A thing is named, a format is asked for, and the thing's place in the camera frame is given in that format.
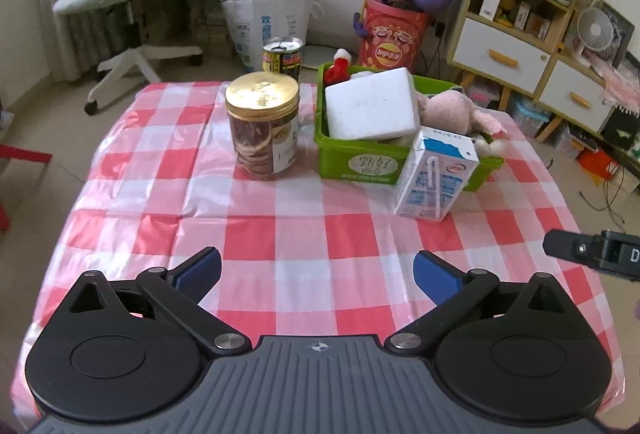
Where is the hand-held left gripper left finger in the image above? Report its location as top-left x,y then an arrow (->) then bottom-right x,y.
67,246 -> 253,357

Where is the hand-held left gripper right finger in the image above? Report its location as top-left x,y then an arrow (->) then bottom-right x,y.
385,250 -> 568,357

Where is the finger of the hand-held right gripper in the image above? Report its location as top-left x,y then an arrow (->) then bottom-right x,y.
543,229 -> 608,272

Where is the white and blue milk carton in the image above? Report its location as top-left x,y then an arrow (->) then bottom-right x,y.
392,126 -> 481,221

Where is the green plastic basket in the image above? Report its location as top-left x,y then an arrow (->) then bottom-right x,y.
314,61 -> 505,192

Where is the pink plush toy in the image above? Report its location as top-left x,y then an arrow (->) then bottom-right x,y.
417,88 -> 508,137

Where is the white foam block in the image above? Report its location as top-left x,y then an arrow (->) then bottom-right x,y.
324,67 -> 421,142

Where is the red and white santa plush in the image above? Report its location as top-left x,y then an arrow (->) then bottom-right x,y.
322,48 -> 353,87

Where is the orange box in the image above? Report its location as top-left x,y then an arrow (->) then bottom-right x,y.
577,149 -> 621,175

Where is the red checked plastic tablecloth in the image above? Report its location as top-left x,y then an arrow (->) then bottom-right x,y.
10,81 -> 628,425

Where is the blue storage box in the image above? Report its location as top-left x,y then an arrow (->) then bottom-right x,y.
510,96 -> 553,139

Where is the clear jar with gold lid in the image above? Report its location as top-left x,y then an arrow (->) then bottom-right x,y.
225,71 -> 301,182

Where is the pink checked cloth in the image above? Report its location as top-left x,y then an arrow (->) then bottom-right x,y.
585,48 -> 640,115

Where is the wooden shelf cabinet with drawers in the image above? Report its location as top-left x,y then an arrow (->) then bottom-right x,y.
446,0 -> 616,145

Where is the red stool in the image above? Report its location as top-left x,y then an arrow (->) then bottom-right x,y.
0,144 -> 53,229

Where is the white desk fan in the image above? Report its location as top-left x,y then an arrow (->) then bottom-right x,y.
575,6 -> 616,54

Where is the framed picture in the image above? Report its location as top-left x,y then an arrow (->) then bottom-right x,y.
597,1 -> 636,64

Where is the yellow tin can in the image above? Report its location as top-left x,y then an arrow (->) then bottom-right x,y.
262,36 -> 304,82

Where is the red snack bucket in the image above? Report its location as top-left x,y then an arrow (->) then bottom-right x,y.
357,0 -> 433,74

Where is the white paper bag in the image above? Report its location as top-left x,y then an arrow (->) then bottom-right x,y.
220,0 -> 326,72

